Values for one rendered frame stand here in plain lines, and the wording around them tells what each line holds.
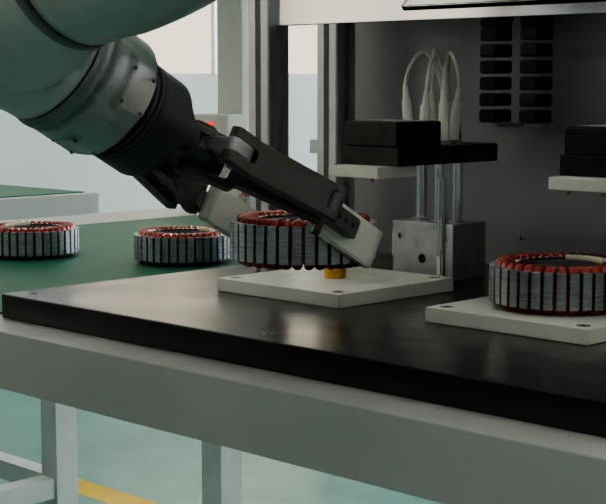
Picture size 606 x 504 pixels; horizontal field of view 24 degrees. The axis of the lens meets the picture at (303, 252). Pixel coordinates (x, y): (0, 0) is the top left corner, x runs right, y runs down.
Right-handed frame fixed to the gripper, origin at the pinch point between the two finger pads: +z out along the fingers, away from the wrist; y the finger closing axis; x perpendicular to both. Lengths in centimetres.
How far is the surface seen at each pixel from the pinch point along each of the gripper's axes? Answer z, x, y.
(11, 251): 18, 2, -64
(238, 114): 67, 46, -95
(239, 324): 0.7, -7.7, -3.6
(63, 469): 103, -12, -148
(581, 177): 14.3, 12.8, 12.6
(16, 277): 12, -3, -51
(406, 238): 25.4, 10.7, -12.9
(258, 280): 10.8, -0.5, -14.4
